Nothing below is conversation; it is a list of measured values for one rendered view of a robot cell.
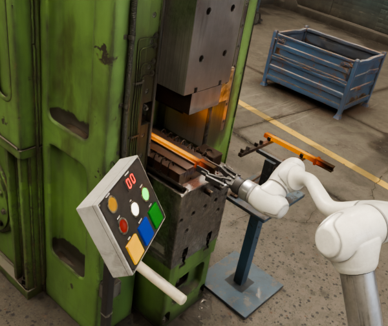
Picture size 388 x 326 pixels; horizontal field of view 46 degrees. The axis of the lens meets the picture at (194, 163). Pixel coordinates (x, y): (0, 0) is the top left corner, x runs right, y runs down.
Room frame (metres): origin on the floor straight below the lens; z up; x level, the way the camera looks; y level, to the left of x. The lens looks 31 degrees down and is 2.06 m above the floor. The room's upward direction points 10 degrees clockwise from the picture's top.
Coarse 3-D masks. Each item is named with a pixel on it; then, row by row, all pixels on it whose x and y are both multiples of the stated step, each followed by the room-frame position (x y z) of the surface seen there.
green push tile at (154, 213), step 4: (156, 204) 1.38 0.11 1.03; (152, 208) 1.34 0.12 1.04; (156, 208) 1.36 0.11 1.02; (148, 212) 1.31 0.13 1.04; (152, 212) 1.33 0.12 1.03; (156, 212) 1.35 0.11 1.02; (160, 212) 1.37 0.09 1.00; (152, 216) 1.31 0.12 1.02; (156, 216) 1.34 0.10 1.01; (160, 216) 1.36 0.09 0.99; (152, 220) 1.31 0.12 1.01; (156, 220) 1.33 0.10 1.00; (160, 220) 1.35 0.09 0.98; (156, 224) 1.31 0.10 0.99; (156, 228) 1.30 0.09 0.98
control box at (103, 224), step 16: (128, 160) 1.40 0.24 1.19; (112, 176) 1.29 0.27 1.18; (128, 176) 1.31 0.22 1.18; (144, 176) 1.40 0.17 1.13; (96, 192) 1.19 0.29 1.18; (112, 192) 1.19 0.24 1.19; (128, 192) 1.27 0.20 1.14; (80, 208) 1.11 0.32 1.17; (96, 208) 1.10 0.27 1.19; (128, 208) 1.23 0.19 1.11; (144, 208) 1.31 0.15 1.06; (160, 208) 1.40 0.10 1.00; (96, 224) 1.10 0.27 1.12; (112, 224) 1.11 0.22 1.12; (128, 224) 1.18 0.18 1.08; (160, 224) 1.35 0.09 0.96; (96, 240) 1.10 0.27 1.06; (112, 240) 1.09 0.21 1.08; (128, 240) 1.14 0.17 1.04; (112, 256) 1.09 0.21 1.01; (128, 256) 1.10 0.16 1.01; (112, 272) 1.09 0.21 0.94; (128, 272) 1.08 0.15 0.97
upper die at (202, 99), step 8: (160, 88) 1.79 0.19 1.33; (208, 88) 1.78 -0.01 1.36; (216, 88) 1.82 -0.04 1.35; (160, 96) 1.79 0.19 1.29; (168, 96) 1.76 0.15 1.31; (176, 96) 1.74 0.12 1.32; (184, 96) 1.71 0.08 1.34; (192, 96) 1.70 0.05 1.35; (200, 96) 1.74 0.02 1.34; (208, 96) 1.78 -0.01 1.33; (216, 96) 1.83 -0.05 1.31; (168, 104) 1.76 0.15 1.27; (176, 104) 1.73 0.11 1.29; (184, 104) 1.71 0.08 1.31; (192, 104) 1.70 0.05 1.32; (200, 104) 1.75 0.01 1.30; (208, 104) 1.79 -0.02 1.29; (216, 104) 1.84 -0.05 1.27; (184, 112) 1.71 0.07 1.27; (192, 112) 1.71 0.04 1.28
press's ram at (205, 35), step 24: (168, 0) 1.73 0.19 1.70; (192, 0) 1.66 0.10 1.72; (216, 0) 1.74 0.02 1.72; (240, 0) 1.87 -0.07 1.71; (168, 24) 1.72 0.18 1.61; (192, 24) 1.66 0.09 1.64; (216, 24) 1.76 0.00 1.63; (168, 48) 1.71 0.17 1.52; (192, 48) 1.66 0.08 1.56; (216, 48) 1.78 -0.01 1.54; (168, 72) 1.71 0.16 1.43; (192, 72) 1.68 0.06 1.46; (216, 72) 1.81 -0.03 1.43
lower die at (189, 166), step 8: (152, 128) 2.06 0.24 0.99; (160, 136) 1.99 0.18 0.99; (168, 136) 2.00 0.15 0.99; (152, 144) 1.90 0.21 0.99; (160, 144) 1.90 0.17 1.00; (176, 144) 1.94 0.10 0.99; (160, 152) 1.84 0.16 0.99; (168, 152) 1.85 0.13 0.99; (176, 152) 1.85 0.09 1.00; (192, 152) 1.89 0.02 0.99; (152, 160) 1.79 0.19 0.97; (160, 160) 1.78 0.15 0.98; (168, 160) 1.79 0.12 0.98; (176, 160) 1.79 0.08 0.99; (184, 160) 1.80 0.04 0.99; (176, 168) 1.74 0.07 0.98; (184, 168) 1.74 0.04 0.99; (192, 168) 1.76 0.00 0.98; (176, 176) 1.70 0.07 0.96; (184, 176) 1.72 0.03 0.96; (192, 176) 1.77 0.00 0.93
